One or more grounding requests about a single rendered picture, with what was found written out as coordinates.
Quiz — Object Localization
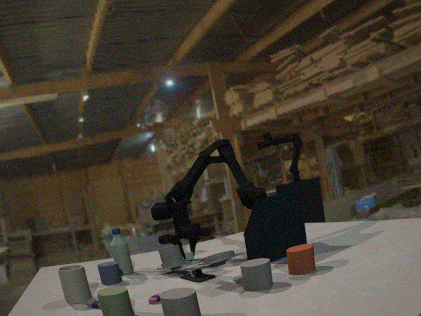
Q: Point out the brown cylinder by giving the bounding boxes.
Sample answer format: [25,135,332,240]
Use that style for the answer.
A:
[286,244,316,276]

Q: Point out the pink eraser with blue sleeve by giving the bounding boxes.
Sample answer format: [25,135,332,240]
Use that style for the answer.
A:
[86,301,101,309]
[149,293,160,304]

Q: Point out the olive green cylinder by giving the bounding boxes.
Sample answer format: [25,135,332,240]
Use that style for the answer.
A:
[97,286,134,316]

